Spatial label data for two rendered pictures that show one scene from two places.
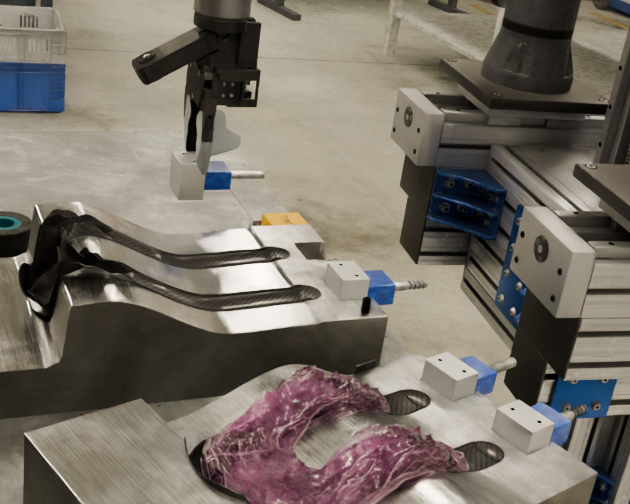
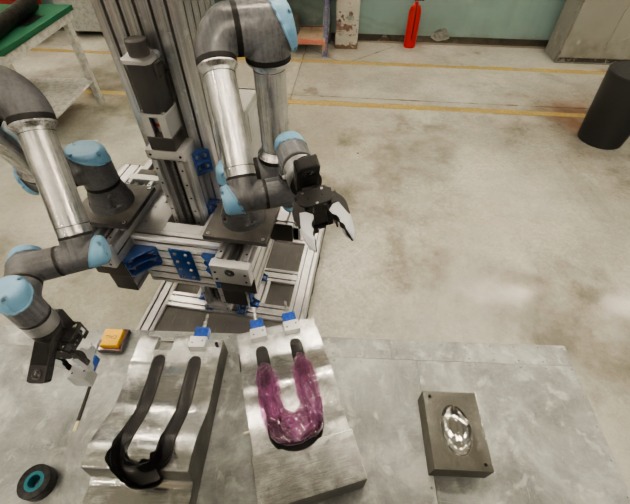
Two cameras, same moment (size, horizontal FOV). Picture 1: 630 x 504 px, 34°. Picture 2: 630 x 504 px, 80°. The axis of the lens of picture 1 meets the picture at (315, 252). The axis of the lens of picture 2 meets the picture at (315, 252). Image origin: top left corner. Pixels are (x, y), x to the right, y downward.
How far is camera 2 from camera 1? 0.78 m
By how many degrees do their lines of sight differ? 53
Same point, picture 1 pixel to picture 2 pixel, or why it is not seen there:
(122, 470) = (291, 477)
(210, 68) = (65, 345)
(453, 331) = not seen: hidden behind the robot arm
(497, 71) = (108, 211)
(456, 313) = not seen: hidden behind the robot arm
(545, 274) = (237, 278)
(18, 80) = not seen: outside the picture
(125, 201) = (31, 403)
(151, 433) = (274, 460)
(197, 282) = (165, 402)
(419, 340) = (79, 277)
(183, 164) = (84, 377)
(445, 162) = (123, 256)
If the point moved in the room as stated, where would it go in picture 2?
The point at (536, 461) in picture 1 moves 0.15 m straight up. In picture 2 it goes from (304, 331) to (303, 305)
